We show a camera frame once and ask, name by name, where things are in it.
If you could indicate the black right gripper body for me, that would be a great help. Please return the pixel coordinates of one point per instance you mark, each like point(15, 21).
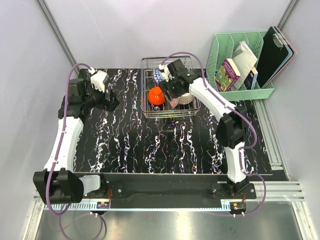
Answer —
point(171, 86)

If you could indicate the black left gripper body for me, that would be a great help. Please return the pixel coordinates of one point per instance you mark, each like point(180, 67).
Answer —
point(96, 98)

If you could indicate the chrome wire dish rack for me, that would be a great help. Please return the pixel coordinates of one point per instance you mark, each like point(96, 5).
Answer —
point(148, 65)

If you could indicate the orange glossy bowl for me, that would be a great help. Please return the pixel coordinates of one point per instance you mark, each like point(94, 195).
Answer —
point(156, 96)

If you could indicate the red floral patterned bowl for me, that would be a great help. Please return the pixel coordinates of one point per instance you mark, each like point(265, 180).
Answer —
point(174, 102)

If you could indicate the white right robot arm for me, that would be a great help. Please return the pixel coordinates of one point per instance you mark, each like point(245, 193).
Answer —
point(231, 130)

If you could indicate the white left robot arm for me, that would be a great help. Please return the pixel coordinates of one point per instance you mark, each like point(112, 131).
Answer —
point(57, 183)

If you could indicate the black marble pattern mat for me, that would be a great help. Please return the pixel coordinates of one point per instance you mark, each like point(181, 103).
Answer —
point(125, 141)

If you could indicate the purple green book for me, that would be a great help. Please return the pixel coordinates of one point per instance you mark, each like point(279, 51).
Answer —
point(226, 76)

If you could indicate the dark blue book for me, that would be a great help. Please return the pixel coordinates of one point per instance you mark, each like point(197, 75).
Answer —
point(251, 79)

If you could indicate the white padded envelope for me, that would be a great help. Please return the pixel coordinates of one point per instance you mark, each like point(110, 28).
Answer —
point(245, 60)

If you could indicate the black clipboard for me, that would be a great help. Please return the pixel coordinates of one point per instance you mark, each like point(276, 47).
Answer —
point(272, 55)

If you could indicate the pink blue clipboards stack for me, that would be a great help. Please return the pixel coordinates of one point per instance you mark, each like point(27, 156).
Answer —
point(290, 49)

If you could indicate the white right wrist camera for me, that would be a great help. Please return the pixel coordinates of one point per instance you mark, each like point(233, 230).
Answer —
point(165, 72)

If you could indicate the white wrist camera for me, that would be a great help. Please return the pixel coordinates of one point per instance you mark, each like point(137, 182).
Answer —
point(165, 72)
point(98, 80)

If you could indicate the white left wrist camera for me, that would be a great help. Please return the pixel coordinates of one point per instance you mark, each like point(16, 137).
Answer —
point(98, 80)

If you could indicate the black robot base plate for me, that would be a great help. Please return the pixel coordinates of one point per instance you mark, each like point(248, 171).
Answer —
point(170, 192)

